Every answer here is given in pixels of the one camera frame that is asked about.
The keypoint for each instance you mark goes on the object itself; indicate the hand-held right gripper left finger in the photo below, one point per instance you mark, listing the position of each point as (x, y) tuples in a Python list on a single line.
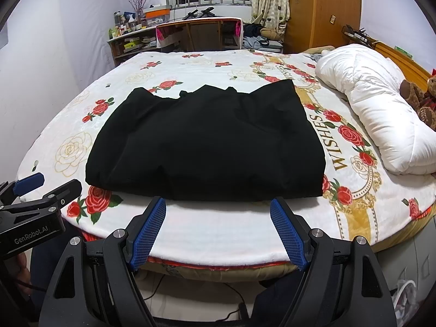
[(150, 231)]

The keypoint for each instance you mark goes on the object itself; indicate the rose printed blanket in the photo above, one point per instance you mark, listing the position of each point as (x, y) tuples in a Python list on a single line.
[(221, 231)]

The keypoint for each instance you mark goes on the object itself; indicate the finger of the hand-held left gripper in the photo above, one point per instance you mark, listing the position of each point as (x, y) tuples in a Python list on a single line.
[(30, 181), (68, 190)]

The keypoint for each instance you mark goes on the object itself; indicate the group of bottles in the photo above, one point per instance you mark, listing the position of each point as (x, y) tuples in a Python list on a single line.
[(127, 24)]

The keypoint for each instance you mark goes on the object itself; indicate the heart patterned curtain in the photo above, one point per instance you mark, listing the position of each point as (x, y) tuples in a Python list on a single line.
[(269, 0)]

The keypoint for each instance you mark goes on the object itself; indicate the person's left hand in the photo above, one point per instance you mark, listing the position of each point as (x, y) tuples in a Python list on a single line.
[(22, 269)]

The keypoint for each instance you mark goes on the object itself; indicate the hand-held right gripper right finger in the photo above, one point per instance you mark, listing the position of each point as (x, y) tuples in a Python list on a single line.
[(288, 235)]

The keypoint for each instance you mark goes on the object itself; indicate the pile of clothes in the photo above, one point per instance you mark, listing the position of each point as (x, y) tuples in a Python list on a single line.
[(253, 42)]

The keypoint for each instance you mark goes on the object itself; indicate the tan plush toy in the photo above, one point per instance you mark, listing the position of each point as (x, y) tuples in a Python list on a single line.
[(272, 33)]

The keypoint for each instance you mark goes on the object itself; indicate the black garment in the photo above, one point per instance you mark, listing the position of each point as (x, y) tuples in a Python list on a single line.
[(204, 143)]

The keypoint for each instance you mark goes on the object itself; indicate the clear storage box orange lid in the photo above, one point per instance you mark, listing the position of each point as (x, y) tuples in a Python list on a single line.
[(156, 15)]

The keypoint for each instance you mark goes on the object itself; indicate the brown teddy bear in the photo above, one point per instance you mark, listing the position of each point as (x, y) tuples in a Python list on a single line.
[(414, 92)]

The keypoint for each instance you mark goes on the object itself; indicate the switch plate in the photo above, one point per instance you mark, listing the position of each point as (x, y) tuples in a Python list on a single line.
[(332, 19)]

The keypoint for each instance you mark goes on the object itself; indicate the wooden desk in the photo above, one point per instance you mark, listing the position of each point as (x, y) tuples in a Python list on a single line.
[(204, 32)]

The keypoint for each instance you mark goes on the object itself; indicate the wooden wardrobe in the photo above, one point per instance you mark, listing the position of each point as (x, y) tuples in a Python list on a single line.
[(320, 0)]

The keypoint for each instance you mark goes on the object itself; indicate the white duvet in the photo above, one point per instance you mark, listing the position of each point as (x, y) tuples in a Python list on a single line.
[(374, 102)]

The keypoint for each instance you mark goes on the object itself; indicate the wooden headboard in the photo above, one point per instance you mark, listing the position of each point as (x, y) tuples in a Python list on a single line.
[(408, 63)]

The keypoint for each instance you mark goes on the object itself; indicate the white shelf unit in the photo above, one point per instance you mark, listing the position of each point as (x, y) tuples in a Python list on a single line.
[(119, 46)]

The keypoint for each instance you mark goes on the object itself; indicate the black folding stand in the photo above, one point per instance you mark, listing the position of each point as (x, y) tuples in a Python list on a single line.
[(197, 14)]

